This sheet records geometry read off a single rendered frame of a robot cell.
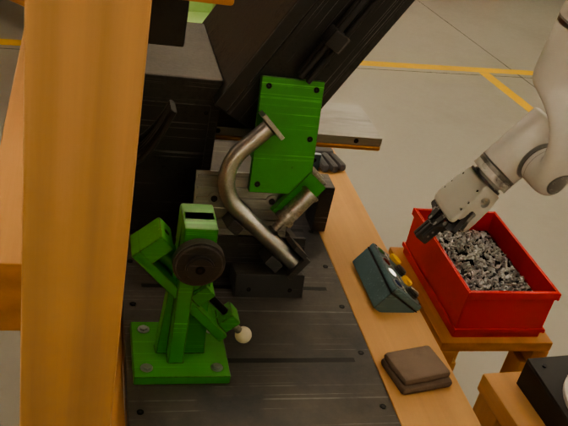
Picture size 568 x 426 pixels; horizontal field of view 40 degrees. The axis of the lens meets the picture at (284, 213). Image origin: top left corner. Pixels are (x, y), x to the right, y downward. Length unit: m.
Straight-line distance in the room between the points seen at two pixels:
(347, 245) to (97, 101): 1.07
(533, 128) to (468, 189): 0.16
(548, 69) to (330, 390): 0.66
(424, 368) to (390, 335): 0.12
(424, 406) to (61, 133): 0.85
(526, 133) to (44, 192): 1.03
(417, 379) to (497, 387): 0.22
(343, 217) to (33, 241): 1.12
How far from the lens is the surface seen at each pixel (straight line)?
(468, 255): 1.77
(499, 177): 1.51
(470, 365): 2.93
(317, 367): 1.32
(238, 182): 1.42
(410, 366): 1.34
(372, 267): 1.53
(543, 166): 1.46
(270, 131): 1.35
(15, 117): 1.12
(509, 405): 1.48
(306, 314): 1.42
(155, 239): 1.11
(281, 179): 1.41
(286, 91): 1.38
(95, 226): 0.69
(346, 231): 1.69
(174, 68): 1.42
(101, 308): 0.74
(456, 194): 1.54
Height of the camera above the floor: 1.77
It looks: 31 degrees down
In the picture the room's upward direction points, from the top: 12 degrees clockwise
